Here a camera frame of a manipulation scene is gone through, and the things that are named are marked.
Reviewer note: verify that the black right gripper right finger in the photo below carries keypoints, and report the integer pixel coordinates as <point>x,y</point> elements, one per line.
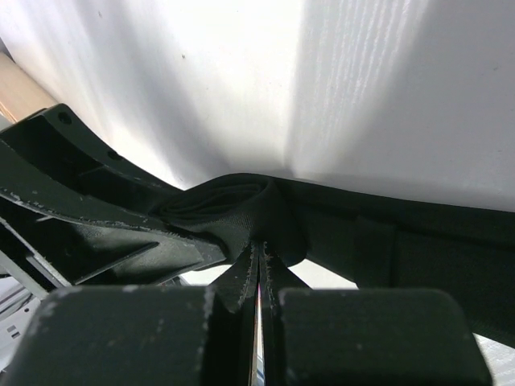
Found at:
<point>274,277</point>

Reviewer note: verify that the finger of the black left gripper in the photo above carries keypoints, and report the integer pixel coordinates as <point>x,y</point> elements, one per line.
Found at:
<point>74,212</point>

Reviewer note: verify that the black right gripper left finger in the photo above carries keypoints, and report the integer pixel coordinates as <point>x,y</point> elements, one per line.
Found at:
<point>229,323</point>

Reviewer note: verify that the black tie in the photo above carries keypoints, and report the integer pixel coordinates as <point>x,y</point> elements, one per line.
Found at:
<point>373,241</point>

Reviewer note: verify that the wooden compartment tray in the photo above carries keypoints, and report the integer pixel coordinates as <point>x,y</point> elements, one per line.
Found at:
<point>21,96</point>

